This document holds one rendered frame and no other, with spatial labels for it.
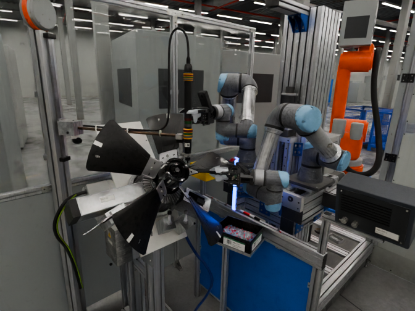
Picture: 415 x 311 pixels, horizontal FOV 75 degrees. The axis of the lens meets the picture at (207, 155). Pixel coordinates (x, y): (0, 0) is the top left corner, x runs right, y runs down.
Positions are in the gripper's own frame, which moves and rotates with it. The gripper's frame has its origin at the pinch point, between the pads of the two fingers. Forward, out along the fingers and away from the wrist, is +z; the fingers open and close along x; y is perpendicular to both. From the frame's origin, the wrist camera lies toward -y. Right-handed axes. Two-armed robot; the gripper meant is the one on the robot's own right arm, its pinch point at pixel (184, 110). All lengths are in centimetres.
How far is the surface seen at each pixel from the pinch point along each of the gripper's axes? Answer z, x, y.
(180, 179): 10.0, -6.4, 28.1
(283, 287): -31, -42, 91
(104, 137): 29.8, 17.1, 10.4
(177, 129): -5.5, 10.1, 10.5
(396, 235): -20, -83, 38
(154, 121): -2.0, 23.1, 7.6
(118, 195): 27.4, 13.0, 35.2
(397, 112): -171, -69, 7
